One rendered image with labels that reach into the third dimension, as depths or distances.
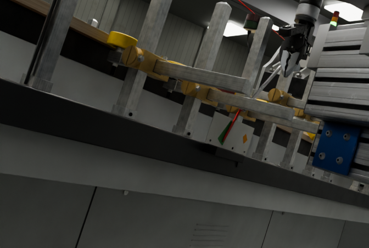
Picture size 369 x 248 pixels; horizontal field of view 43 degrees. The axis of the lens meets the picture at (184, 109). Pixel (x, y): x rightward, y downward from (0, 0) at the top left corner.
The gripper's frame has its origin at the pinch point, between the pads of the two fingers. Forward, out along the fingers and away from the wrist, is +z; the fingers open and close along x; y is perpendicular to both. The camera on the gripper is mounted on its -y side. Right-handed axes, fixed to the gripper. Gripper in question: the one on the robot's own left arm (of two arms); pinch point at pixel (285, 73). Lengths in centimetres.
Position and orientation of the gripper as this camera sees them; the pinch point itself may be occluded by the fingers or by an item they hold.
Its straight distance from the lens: 160.0
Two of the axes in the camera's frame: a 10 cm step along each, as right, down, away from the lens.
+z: -3.1, 9.5, -0.5
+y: 5.8, 2.4, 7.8
